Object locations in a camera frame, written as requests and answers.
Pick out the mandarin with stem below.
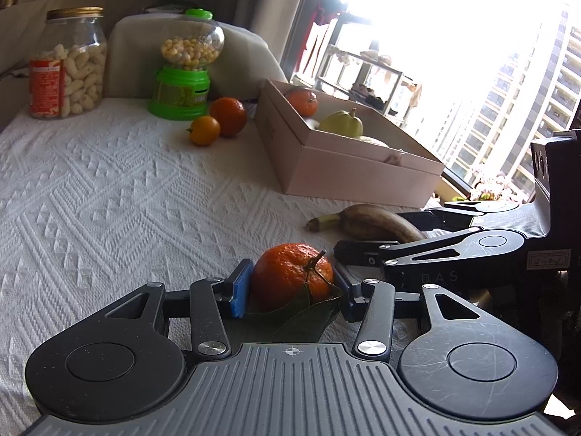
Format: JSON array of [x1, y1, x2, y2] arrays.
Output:
[[285, 88, 318, 117]]

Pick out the glass jar of peanuts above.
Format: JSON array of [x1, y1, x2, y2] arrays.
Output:
[[29, 6, 107, 119]]

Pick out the mandarin with leaf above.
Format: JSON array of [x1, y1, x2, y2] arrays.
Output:
[[250, 243, 334, 312]]

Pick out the grey covered sofa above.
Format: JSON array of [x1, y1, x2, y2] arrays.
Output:
[[1, 0, 287, 127]]

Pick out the dark orange mandarin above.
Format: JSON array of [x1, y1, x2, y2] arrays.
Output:
[[209, 97, 247, 138]]

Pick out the potted plant on sill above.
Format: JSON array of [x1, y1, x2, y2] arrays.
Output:
[[470, 174, 522, 204]]

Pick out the pink cardboard box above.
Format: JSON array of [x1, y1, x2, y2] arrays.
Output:
[[255, 80, 443, 208]]

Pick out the green pear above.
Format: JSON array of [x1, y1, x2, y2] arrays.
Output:
[[357, 136, 389, 149], [318, 108, 363, 138]]

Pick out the green candy dispenser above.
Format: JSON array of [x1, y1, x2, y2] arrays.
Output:
[[149, 9, 224, 121]]

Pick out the spotted banana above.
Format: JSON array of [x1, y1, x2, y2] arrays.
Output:
[[305, 204, 426, 243]]

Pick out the small kumquat orange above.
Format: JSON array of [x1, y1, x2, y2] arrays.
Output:
[[188, 115, 220, 147]]

